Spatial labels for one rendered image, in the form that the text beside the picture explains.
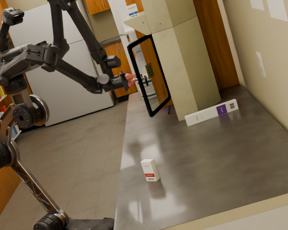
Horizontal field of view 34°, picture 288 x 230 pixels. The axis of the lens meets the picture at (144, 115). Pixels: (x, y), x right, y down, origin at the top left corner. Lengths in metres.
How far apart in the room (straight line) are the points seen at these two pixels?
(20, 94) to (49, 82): 4.63
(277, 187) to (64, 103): 6.21
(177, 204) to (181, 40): 1.03
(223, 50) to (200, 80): 0.37
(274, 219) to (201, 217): 0.22
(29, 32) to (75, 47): 0.72
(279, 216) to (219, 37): 1.46
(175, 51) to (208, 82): 0.27
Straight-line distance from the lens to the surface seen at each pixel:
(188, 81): 2.41
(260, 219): 1.53
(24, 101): 2.91
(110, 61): 2.80
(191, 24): 2.47
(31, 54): 2.29
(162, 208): 1.62
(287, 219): 1.55
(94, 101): 7.49
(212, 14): 2.76
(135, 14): 2.41
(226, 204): 1.53
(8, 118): 3.19
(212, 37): 2.77
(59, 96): 7.54
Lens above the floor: 1.65
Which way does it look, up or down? 15 degrees down
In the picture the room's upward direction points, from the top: 18 degrees counter-clockwise
